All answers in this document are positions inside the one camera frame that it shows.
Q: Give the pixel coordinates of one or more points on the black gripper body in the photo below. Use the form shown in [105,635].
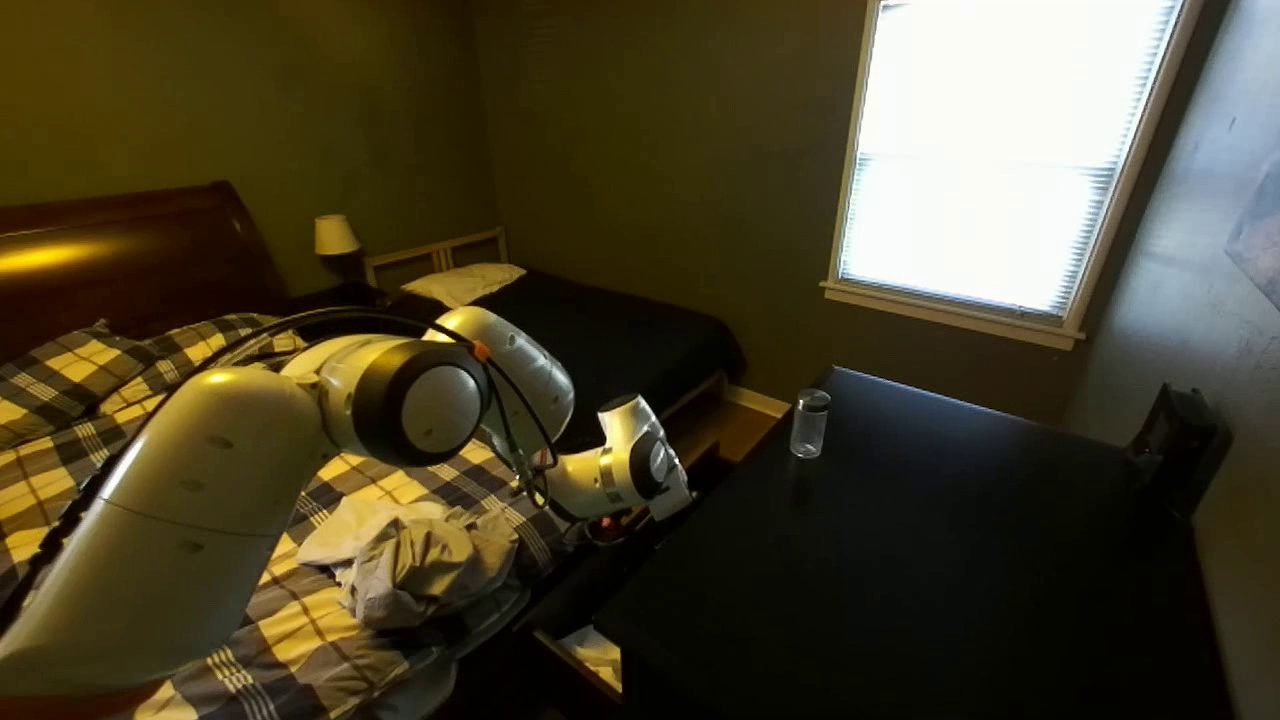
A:
[622,526]

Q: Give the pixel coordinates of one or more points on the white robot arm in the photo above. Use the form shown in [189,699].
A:
[224,480]

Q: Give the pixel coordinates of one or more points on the white crumpled cloth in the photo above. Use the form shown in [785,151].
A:
[599,657]

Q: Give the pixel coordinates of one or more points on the pile of pale clothes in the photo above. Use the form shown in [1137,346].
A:
[415,563]

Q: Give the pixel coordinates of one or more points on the clear glass jar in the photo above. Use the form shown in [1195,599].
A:
[811,425]

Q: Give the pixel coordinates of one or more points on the white pillow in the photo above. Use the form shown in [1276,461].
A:
[465,282]

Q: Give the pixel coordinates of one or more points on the black dresser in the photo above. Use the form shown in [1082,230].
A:
[920,572]

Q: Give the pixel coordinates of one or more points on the white slatted bed headboard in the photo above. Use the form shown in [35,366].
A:
[433,248]

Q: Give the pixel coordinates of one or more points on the small bedside lamp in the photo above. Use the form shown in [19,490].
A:
[338,241]

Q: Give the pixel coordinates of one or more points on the black bag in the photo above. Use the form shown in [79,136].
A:
[1176,446]

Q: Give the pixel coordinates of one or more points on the dark wooden headboard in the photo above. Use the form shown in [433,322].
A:
[123,261]

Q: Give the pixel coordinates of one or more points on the bright window with white frame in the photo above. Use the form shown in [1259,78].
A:
[1002,147]

